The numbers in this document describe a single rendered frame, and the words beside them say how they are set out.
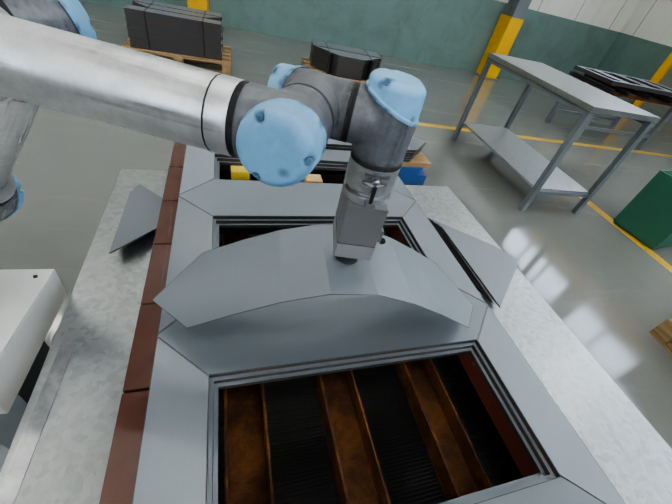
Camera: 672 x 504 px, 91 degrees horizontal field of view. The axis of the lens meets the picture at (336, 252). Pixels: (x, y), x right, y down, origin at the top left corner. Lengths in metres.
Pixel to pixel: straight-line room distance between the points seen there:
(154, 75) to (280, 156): 0.14
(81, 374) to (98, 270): 0.30
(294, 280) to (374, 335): 0.24
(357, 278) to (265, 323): 0.23
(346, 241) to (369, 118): 0.19
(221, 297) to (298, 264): 0.14
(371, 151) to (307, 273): 0.24
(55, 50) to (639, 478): 1.15
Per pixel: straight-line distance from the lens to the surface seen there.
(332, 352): 0.67
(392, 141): 0.44
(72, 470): 0.82
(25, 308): 0.92
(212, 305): 0.60
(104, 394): 0.86
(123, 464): 0.64
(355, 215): 0.49
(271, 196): 1.02
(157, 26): 4.97
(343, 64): 5.16
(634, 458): 1.05
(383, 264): 0.63
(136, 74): 0.38
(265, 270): 0.60
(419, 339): 0.75
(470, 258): 1.13
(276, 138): 0.30
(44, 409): 0.88
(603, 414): 1.06
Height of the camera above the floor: 1.42
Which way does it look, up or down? 42 degrees down
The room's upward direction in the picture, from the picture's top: 15 degrees clockwise
